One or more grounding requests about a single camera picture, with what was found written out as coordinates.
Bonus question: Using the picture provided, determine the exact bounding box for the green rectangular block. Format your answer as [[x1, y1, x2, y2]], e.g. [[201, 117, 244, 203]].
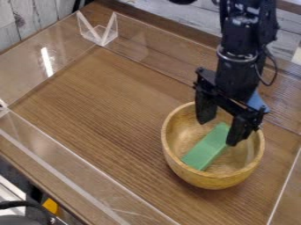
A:
[[180, 122, 228, 171]]

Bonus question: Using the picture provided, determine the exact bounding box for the clear acrylic corner bracket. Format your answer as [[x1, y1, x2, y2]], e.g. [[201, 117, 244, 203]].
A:
[[76, 11, 118, 47]]

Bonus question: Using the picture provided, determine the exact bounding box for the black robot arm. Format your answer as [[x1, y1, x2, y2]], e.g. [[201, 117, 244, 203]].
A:
[[193, 0, 278, 146]]

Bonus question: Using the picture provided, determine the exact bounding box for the yellow label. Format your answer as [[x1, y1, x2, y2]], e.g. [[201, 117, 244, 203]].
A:
[[42, 198, 58, 215]]

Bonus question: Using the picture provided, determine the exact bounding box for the clear acrylic enclosure wall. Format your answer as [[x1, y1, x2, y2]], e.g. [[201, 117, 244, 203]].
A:
[[0, 8, 301, 225]]

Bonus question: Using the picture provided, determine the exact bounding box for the black cable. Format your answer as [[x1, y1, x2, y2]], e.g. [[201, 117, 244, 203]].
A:
[[0, 200, 56, 225]]

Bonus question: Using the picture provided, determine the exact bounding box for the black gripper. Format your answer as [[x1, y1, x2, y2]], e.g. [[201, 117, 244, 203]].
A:
[[193, 47, 268, 146]]

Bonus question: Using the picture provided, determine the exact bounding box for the brown wooden bowl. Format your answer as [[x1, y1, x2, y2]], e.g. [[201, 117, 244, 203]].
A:
[[160, 102, 264, 190]]

